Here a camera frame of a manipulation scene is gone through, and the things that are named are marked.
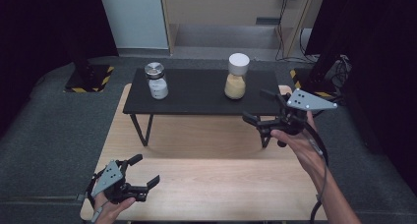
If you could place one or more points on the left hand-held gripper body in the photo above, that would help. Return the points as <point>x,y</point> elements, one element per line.
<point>109,179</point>

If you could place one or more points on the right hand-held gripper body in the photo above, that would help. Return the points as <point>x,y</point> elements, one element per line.
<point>309,101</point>

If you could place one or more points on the white-lidded jar of yellow powder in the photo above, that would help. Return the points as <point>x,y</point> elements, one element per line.
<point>236,80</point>

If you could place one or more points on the black metal shelf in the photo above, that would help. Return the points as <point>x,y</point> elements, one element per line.
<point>196,91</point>

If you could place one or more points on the silver-lidded jar of white powder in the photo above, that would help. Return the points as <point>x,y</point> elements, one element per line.
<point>157,83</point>

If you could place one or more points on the person's left hand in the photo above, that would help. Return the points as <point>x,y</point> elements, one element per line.
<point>111,211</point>

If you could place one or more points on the person's right hand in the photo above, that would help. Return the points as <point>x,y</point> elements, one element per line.
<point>305,148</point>

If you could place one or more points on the black stand with striped base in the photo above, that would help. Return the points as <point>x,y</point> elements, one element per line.
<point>314,81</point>
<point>87,78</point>

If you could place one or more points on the black curtain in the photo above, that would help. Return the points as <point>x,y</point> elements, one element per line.
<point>42,37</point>
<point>380,70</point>

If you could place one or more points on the wooden shelf unit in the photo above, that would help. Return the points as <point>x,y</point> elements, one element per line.
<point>209,11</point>

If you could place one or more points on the white panel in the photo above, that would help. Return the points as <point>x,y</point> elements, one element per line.
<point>134,17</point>

